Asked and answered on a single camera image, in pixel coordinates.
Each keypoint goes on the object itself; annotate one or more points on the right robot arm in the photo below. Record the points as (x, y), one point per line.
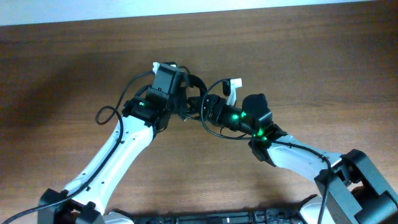
(352, 190)

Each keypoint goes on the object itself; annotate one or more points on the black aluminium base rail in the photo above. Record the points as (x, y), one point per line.
(267, 216)

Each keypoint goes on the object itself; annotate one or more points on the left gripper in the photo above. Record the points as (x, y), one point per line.
(181, 97)

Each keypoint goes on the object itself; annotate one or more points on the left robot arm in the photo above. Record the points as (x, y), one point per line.
(140, 119)

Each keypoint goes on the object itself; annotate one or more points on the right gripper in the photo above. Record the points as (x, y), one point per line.
(217, 102)

